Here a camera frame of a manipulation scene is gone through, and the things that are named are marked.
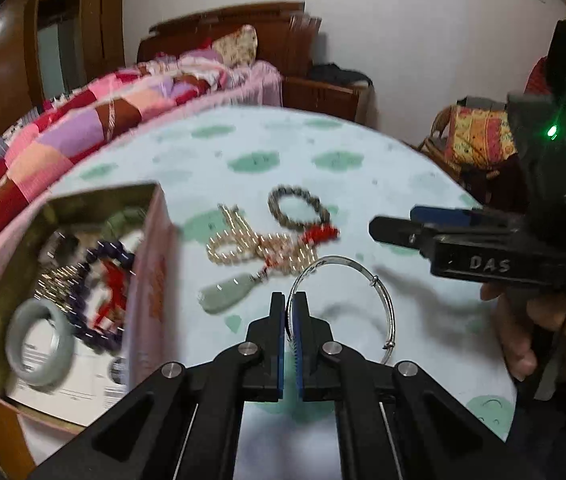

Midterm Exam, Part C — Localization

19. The dark garment on chair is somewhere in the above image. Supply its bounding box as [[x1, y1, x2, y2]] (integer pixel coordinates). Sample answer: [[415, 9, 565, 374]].
[[460, 160, 529, 211]]

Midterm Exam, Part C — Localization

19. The wooden nightstand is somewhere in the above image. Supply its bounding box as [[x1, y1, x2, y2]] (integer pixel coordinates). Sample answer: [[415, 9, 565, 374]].
[[280, 76, 379, 131]]

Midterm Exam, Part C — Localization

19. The rectangular metal tin box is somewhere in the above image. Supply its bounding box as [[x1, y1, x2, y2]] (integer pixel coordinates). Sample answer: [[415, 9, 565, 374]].
[[0, 182, 181, 433]]

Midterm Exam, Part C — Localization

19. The colourful patterned cushion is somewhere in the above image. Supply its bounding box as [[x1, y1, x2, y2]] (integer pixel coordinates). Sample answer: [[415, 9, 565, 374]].
[[446, 102, 521, 171]]

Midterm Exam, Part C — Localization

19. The wicker chair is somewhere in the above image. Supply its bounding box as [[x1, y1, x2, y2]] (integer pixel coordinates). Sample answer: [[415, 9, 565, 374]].
[[418, 105, 519, 201]]

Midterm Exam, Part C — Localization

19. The patchwork quilt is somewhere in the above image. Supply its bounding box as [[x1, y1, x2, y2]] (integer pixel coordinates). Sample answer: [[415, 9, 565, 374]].
[[0, 55, 229, 256]]

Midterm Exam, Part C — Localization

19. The green jade bangle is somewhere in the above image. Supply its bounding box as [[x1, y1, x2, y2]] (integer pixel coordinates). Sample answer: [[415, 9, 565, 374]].
[[98, 207, 146, 241]]

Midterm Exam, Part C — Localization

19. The cloud print tablecloth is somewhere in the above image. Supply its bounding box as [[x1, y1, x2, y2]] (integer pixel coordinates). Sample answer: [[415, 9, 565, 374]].
[[15, 105, 519, 480]]

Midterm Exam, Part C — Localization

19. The printed paper leaflet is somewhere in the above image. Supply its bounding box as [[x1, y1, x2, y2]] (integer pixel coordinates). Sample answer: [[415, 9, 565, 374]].
[[5, 330, 128, 413]]

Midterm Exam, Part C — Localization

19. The brown wooden wardrobe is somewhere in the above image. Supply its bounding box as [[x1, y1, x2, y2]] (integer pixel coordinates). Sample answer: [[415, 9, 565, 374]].
[[0, 0, 126, 181]]

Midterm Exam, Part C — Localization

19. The red knot tassel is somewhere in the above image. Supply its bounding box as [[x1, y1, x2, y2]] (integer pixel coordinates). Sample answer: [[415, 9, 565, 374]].
[[300, 225, 340, 247], [93, 260, 131, 331]]

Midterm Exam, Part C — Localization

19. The person's right hand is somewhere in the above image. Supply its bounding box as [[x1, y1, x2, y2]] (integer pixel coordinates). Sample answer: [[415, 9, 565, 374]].
[[480, 280, 566, 381]]

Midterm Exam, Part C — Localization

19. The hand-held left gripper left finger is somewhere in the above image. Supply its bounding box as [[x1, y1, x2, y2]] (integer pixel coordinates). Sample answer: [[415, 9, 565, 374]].
[[28, 291, 285, 480]]

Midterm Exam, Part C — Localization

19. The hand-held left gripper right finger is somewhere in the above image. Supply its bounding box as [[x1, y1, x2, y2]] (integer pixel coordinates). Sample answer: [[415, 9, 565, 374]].
[[293, 291, 511, 480]]

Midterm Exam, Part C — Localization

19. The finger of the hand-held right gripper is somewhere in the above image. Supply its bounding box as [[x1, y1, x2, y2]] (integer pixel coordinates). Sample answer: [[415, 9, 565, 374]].
[[409, 205, 486, 230], [369, 216, 435, 257]]

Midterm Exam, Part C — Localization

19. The green jade pendant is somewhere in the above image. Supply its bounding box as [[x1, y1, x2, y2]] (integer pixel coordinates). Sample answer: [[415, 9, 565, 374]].
[[199, 272, 259, 315]]

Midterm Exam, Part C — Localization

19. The floral pillow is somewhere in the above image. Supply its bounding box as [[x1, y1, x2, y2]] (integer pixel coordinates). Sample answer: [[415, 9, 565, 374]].
[[211, 25, 259, 67]]

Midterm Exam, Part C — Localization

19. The pearl necklace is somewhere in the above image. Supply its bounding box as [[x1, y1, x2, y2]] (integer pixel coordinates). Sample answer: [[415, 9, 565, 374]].
[[206, 203, 314, 277]]

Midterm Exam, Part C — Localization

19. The pale jade bangle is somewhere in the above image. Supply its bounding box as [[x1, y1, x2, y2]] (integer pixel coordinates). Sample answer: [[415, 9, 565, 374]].
[[5, 299, 74, 390]]

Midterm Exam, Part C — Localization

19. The grey bead bracelet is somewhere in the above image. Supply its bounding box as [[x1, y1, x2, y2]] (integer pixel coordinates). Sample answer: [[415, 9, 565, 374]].
[[268, 186, 332, 228]]

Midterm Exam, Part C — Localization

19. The thin silver bangle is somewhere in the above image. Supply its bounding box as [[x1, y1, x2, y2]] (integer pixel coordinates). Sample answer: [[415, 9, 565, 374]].
[[285, 255, 398, 366]]

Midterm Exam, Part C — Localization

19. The wooden bed headboard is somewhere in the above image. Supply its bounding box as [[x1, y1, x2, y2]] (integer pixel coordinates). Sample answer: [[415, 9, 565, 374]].
[[137, 1, 323, 78]]

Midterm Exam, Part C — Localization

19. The dark purple bead bracelet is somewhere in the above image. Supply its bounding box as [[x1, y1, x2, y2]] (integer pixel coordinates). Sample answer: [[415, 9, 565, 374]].
[[65, 240, 136, 356]]

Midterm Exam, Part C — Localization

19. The silver wristwatch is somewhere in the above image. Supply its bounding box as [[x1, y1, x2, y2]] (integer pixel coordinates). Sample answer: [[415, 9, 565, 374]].
[[35, 230, 86, 311]]

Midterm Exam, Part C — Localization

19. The dark clothes pile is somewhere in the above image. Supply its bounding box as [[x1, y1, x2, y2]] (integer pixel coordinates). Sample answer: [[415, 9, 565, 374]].
[[308, 62, 374, 87]]

